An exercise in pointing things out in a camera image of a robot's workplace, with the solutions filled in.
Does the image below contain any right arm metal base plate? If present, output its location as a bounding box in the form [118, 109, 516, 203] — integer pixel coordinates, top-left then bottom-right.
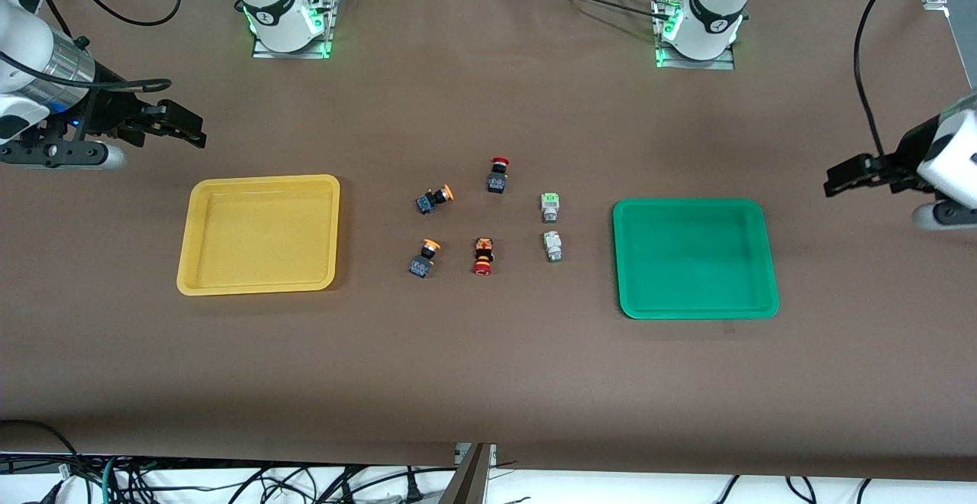
[252, 0, 337, 60]

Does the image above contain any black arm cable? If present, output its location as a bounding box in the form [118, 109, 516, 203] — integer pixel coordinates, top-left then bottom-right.
[0, 0, 184, 96]
[853, 0, 928, 161]

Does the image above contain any black floor cable bundle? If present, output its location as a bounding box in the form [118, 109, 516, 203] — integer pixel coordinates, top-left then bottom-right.
[0, 418, 428, 504]

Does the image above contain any yellow plastic tray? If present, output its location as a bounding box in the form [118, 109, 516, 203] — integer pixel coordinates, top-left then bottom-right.
[176, 174, 341, 296]

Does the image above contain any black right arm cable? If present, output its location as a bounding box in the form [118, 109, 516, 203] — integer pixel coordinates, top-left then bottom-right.
[0, 0, 184, 96]

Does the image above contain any brown table mat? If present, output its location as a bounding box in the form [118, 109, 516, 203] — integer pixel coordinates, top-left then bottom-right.
[0, 0, 977, 482]

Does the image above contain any yellow push button switch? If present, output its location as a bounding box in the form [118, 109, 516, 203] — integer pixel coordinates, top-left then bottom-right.
[414, 184, 456, 216]
[408, 238, 443, 279]

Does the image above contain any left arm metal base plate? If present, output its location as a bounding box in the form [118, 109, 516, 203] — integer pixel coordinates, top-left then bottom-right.
[654, 0, 737, 71]

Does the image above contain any green plastic tray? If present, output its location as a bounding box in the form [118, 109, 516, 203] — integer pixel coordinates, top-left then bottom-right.
[612, 198, 781, 320]

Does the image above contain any dark table support post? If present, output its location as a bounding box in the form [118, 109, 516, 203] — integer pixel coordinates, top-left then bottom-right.
[439, 443, 497, 504]

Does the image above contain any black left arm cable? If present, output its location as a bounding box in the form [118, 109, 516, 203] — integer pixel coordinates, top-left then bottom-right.
[853, 0, 928, 161]

